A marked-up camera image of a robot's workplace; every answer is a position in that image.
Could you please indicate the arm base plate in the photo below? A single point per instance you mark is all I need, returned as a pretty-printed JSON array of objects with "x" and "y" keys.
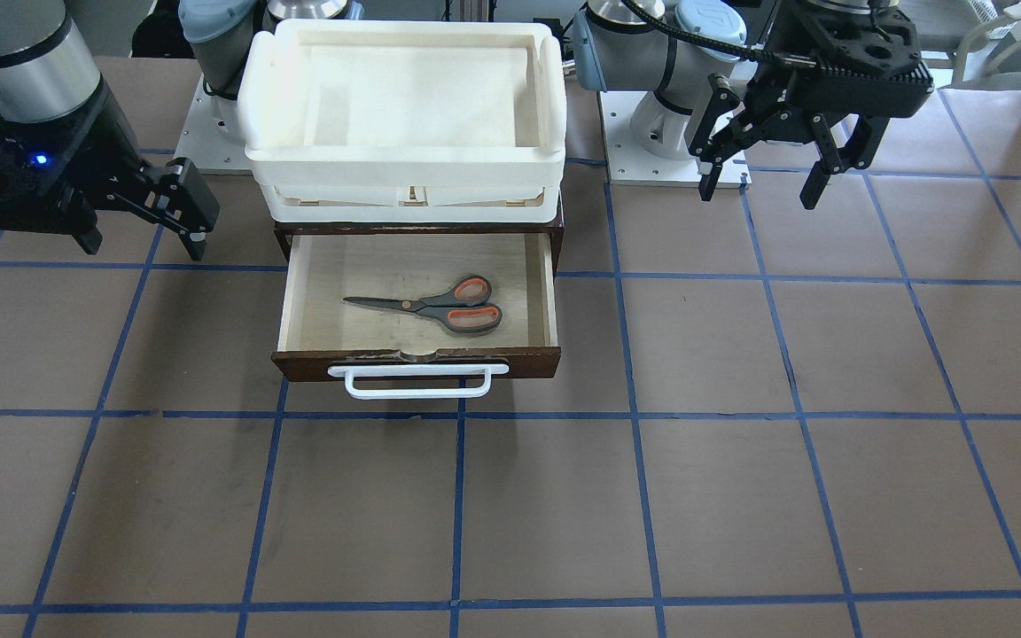
[
  {"x": 644, "y": 141},
  {"x": 211, "y": 136}
]

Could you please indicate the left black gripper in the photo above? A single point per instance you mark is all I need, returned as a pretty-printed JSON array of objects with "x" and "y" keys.
[{"x": 787, "y": 113}]

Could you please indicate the orange grey handled scissors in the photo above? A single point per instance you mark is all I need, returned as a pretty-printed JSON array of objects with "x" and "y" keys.
[{"x": 464, "y": 308}]

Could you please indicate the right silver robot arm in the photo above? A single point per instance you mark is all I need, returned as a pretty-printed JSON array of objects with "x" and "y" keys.
[{"x": 46, "y": 69}]

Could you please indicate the brown wooden drawer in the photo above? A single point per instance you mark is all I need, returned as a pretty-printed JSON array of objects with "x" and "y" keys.
[{"x": 323, "y": 338}]

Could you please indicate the white plastic tray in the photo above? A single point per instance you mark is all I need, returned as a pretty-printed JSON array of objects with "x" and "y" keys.
[{"x": 405, "y": 121}]

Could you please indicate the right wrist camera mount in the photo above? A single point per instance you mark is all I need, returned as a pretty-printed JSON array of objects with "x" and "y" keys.
[{"x": 36, "y": 192}]

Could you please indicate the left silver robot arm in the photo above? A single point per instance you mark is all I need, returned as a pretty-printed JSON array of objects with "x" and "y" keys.
[{"x": 669, "y": 51}]

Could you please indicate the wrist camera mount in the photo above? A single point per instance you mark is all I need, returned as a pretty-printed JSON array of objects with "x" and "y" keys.
[
  {"x": 36, "y": 192},
  {"x": 867, "y": 54}
]

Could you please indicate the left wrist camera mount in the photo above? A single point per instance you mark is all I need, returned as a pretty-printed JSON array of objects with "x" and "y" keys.
[{"x": 867, "y": 54}]

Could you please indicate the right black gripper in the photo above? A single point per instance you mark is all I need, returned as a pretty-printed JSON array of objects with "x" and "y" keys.
[{"x": 96, "y": 158}]

